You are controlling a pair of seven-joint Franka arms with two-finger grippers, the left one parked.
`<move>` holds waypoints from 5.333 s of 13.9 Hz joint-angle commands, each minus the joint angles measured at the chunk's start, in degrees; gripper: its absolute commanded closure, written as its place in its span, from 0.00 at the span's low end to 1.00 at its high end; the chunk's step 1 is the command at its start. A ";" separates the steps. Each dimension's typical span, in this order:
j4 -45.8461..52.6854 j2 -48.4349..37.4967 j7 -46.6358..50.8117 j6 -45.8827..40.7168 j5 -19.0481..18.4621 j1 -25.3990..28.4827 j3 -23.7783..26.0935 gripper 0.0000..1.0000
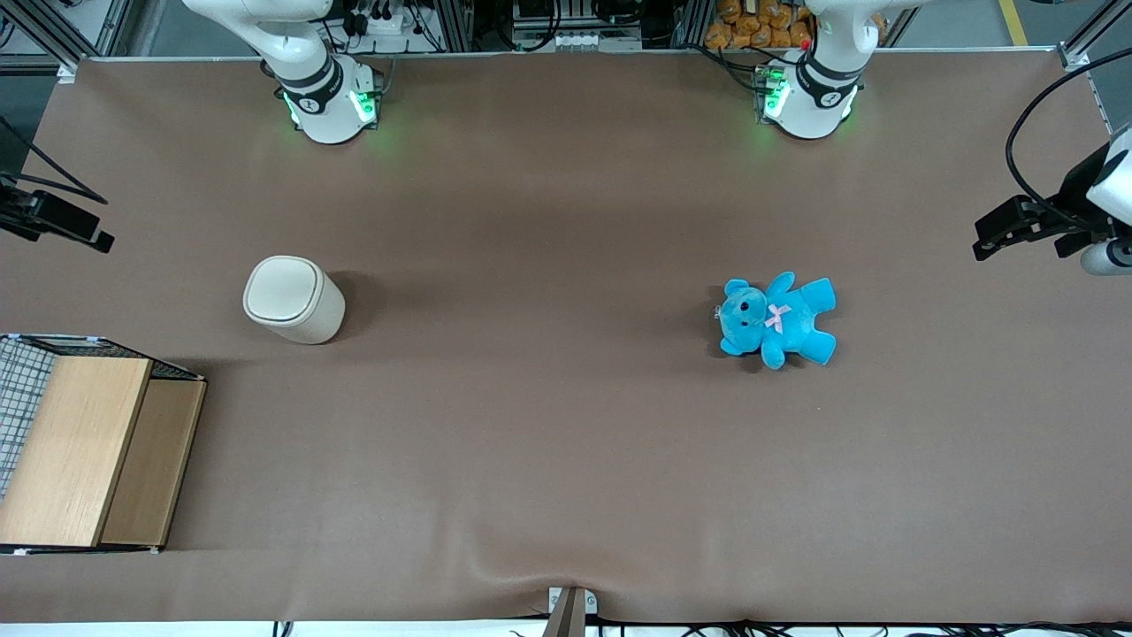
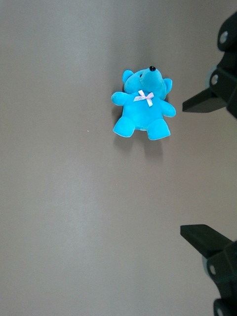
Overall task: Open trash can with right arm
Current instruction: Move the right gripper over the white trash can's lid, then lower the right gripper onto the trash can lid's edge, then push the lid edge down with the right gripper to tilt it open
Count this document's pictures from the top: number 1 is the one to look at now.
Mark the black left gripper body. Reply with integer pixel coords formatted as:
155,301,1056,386
1026,142,1117,259

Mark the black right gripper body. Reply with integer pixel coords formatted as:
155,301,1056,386
0,188,43,242

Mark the cream trash can with lid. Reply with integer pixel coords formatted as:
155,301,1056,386
242,256,347,345

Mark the blue teddy bear plush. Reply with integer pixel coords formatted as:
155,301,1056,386
715,271,838,372

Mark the orange plush toys pile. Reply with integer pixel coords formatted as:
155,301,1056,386
703,0,816,51

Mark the white power strip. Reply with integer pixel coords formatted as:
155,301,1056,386
350,7,420,38

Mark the long white socket strip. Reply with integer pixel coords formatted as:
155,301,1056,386
515,30,644,52

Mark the brown table mat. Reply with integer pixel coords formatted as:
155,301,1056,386
0,49,1132,625

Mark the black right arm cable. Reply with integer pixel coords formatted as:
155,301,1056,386
0,117,109,206

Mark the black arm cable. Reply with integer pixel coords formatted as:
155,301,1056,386
1006,46,1132,222
0,117,109,206

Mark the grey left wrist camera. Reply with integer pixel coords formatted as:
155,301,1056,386
1079,239,1132,277

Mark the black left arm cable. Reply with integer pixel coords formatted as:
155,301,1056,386
1006,46,1132,222

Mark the aluminium frame post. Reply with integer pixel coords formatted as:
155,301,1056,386
0,0,135,82
1058,0,1132,72

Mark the wooden shelf with wire basket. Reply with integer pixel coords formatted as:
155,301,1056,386
0,333,209,556

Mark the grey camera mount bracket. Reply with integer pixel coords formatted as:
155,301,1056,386
541,586,599,637

